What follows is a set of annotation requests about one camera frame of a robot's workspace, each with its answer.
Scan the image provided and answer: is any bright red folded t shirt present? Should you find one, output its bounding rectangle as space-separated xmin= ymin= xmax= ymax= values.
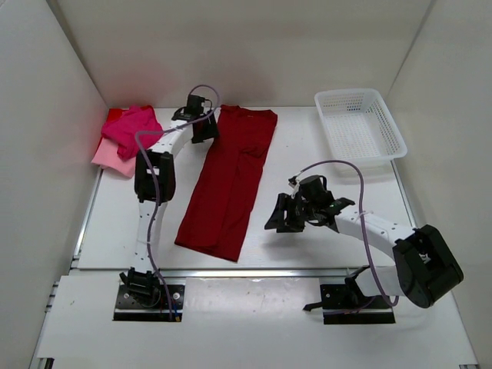
xmin=105 ymin=107 xmax=151 ymax=126

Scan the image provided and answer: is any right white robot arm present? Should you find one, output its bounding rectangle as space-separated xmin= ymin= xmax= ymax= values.
xmin=264 ymin=175 xmax=464 ymax=308

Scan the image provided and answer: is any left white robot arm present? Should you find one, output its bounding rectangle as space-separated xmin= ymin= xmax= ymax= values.
xmin=120 ymin=92 xmax=219 ymax=307

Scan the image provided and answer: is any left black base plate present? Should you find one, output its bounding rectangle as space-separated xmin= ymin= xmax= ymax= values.
xmin=113 ymin=279 xmax=185 ymax=323

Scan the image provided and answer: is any aluminium rail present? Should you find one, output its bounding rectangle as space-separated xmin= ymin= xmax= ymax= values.
xmin=161 ymin=268 xmax=355 ymax=278

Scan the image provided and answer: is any white plastic mesh basket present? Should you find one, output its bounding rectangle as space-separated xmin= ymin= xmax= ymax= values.
xmin=314 ymin=88 xmax=407 ymax=181

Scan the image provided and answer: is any light pink folded t shirt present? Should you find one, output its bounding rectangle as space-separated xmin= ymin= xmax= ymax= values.
xmin=91 ymin=138 xmax=136 ymax=178

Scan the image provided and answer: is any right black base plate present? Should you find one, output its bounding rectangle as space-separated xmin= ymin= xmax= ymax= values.
xmin=303 ymin=266 xmax=396 ymax=325

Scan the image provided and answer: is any magenta folded t shirt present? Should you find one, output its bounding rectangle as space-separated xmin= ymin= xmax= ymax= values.
xmin=101 ymin=109 xmax=162 ymax=160

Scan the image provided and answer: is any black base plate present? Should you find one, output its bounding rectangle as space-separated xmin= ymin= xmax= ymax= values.
xmin=113 ymin=279 xmax=185 ymax=323
xmin=303 ymin=266 xmax=396 ymax=325

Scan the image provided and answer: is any dark red t shirt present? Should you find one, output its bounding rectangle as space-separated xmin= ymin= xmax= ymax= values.
xmin=175 ymin=105 xmax=278 ymax=262

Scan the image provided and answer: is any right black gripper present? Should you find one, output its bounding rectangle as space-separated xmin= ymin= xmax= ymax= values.
xmin=264 ymin=194 xmax=317 ymax=234

